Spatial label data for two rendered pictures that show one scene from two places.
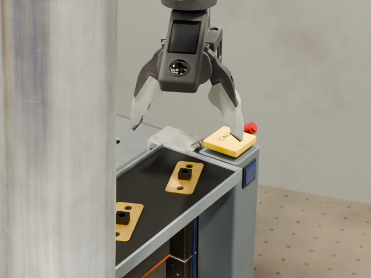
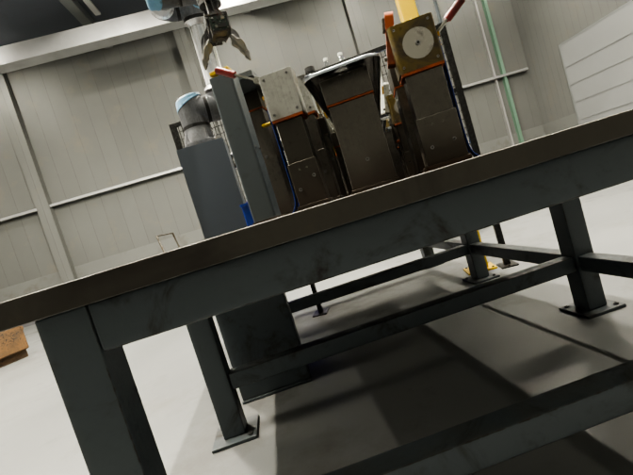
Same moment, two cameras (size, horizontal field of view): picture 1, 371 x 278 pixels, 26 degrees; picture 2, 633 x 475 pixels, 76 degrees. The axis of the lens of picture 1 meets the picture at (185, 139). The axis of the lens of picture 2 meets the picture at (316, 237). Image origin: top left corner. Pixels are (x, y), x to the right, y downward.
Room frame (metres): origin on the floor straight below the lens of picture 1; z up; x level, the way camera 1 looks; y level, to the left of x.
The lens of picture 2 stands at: (2.24, -0.46, 0.70)
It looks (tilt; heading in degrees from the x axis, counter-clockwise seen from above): 4 degrees down; 156
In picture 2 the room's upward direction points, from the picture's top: 17 degrees counter-clockwise
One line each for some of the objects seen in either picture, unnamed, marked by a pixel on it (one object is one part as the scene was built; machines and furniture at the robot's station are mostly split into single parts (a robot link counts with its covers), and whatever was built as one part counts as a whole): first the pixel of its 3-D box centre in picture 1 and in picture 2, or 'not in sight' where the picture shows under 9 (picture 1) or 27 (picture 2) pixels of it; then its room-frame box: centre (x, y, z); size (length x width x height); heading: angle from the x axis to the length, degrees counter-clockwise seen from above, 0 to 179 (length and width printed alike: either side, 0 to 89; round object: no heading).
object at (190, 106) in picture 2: not in sight; (192, 110); (0.43, -0.03, 1.27); 0.13 x 0.12 x 0.14; 79
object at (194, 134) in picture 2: not in sight; (200, 137); (0.42, -0.04, 1.15); 0.15 x 0.15 x 0.10
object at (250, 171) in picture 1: (248, 173); not in sight; (1.05, -0.10, 1.11); 0.03 x 0.01 x 0.03; 145
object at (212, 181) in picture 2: not in sight; (217, 191); (0.42, -0.04, 0.90); 0.20 x 0.20 x 0.40; 71
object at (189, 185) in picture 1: (185, 175); not in sight; (0.95, 0.00, 1.17); 0.08 x 0.04 x 0.01; 168
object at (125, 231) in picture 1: (122, 218); not in sight; (0.85, 0.08, 1.17); 0.08 x 0.04 x 0.01; 169
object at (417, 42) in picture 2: not in sight; (433, 96); (1.46, 0.31, 0.88); 0.14 x 0.09 x 0.36; 55
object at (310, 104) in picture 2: not in sight; (307, 145); (1.03, 0.15, 0.90); 0.13 x 0.08 x 0.41; 55
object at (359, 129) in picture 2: not in sight; (360, 133); (1.38, 0.13, 0.84); 0.12 x 0.05 x 0.29; 55
